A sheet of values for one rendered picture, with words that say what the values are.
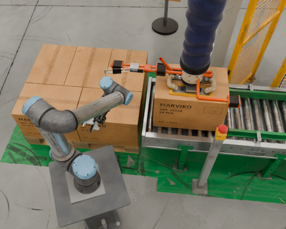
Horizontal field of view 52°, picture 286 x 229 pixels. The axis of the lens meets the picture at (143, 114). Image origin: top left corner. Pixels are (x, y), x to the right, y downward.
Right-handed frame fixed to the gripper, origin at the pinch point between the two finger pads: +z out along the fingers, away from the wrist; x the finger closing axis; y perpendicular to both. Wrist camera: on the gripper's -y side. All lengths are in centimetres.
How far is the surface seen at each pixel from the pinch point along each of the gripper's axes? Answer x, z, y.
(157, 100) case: 35, -50, 23
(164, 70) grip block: 24, -72, 19
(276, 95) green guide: 91, -120, 106
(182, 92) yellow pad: 35, -64, 38
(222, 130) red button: 21, -45, 79
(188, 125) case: 69, -51, 49
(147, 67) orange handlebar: 23, -68, 6
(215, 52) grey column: 121, -157, 30
